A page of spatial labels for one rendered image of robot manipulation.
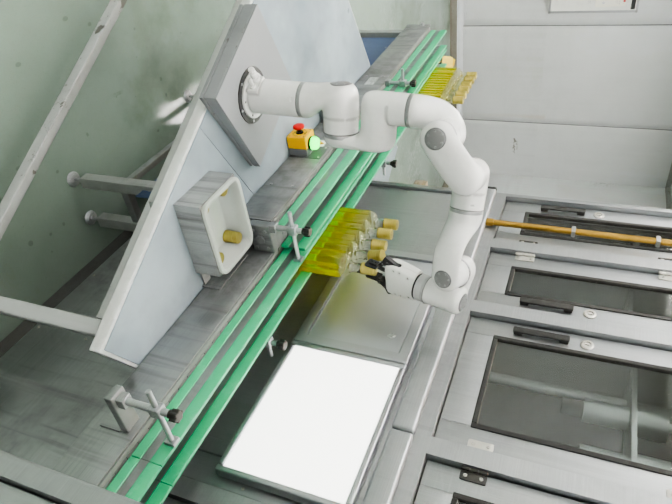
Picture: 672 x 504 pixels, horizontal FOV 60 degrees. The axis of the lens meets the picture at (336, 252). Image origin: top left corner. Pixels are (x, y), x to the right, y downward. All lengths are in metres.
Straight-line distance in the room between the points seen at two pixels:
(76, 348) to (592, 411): 1.47
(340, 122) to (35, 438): 1.15
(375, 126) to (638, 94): 6.37
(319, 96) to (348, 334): 0.66
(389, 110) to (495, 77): 6.27
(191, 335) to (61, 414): 0.47
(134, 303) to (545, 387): 1.04
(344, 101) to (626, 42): 6.15
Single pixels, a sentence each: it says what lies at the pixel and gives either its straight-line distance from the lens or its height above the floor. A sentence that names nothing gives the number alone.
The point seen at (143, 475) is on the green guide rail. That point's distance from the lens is 1.32.
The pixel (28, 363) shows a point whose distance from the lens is 2.02.
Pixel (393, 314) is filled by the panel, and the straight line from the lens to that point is 1.72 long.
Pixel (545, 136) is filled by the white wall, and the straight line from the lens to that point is 7.98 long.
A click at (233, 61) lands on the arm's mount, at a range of 1.61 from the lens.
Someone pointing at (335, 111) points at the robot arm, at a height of 1.07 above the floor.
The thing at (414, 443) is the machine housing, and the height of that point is 1.40.
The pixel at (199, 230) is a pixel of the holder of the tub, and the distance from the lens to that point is 1.51.
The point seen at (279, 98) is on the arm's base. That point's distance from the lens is 1.61.
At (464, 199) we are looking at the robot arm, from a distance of 1.46.
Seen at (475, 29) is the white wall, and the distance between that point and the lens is 7.59.
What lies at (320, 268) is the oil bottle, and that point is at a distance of 1.72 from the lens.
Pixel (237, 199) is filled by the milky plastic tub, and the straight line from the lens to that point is 1.60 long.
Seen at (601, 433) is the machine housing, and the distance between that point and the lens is 1.56.
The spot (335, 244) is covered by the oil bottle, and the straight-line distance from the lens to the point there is 1.75.
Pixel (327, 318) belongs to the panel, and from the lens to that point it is 1.73.
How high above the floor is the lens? 1.67
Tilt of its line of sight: 22 degrees down
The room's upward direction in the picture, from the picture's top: 99 degrees clockwise
